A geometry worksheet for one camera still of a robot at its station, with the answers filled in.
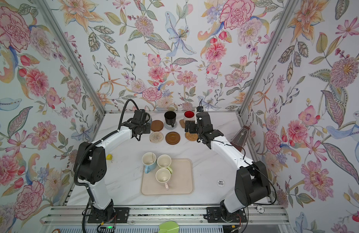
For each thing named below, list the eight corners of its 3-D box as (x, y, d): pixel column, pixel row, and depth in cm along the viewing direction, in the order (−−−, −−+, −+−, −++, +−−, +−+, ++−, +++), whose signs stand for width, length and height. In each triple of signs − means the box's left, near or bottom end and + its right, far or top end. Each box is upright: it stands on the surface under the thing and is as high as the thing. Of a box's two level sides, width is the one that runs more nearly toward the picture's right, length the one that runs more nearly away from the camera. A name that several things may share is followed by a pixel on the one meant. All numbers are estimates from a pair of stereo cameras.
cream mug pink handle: (155, 179, 86) (154, 173, 80) (164, 171, 90) (163, 165, 83) (167, 192, 82) (166, 187, 75) (176, 183, 85) (176, 178, 78)
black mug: (163, 121, 114) (162, 114, 108) (170, 115, 118) (170, 108, 112) (173, 129, 109) (172, 122, 103) (180, 123, 113) (180, 116, 107)
